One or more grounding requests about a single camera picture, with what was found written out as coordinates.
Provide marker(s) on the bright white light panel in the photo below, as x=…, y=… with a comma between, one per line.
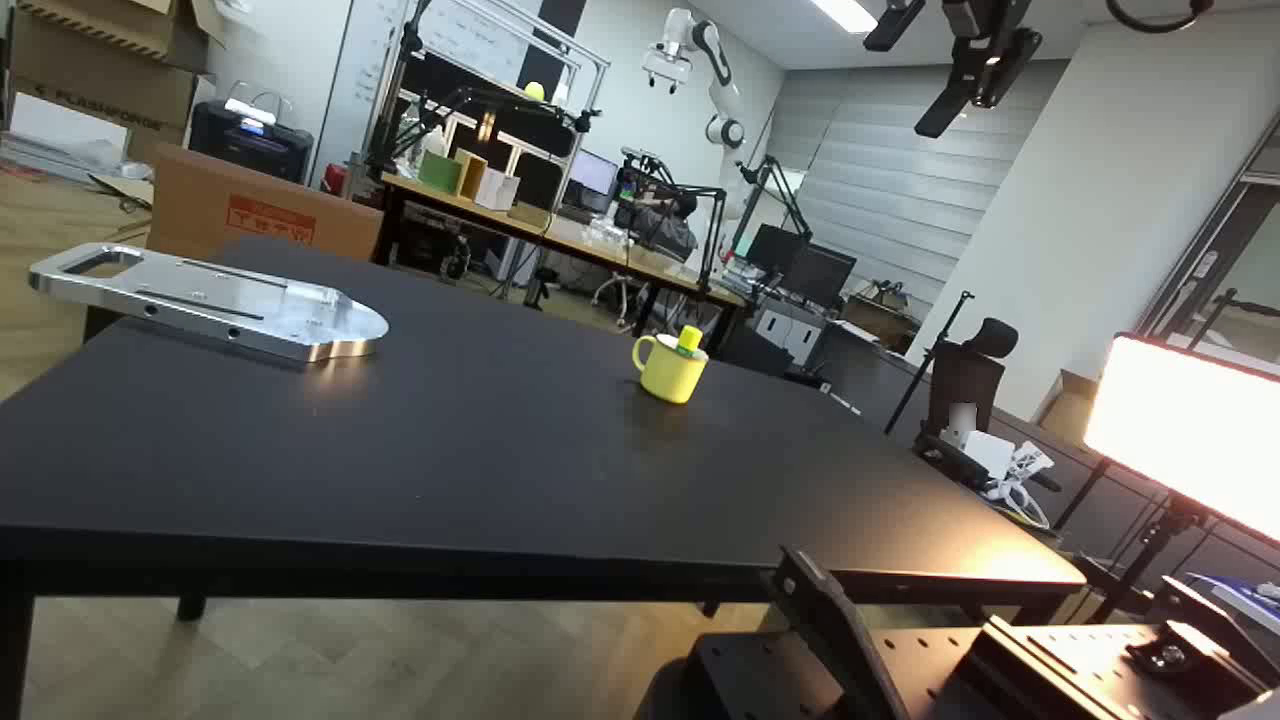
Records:
x=1187, y=426

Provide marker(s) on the black computer monitor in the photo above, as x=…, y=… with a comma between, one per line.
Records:
x=802, y=262

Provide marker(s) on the white plastic device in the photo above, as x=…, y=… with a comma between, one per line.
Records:
x=992, y=462

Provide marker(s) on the green box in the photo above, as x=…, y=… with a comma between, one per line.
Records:
x=443, y=173

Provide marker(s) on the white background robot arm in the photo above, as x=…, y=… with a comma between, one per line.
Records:
x=707, y=62

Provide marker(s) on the yellow green tennis ball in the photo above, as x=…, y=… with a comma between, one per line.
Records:
x=533, y=93

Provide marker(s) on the long wooden desk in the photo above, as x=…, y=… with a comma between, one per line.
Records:
x=563, y=230

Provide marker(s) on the black tripod pole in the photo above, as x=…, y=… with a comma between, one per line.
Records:
x=931, y=360

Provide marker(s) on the stacked brown cardboard boxes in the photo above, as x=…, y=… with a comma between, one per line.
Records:
x=104, y=62

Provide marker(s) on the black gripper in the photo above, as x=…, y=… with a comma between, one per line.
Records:
x=987, y=33

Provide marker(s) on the black office chair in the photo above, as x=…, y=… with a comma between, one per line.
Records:
x=970, y=374

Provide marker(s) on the yellow ceramic mug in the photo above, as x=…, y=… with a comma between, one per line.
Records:
x=671, y=374

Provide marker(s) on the black printer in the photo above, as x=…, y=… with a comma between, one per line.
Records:
x=249, y=136

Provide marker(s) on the long ceiling light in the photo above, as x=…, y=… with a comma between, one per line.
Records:
x=849, y=12

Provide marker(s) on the cardboard box with red label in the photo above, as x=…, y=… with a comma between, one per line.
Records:
x=253, y=204

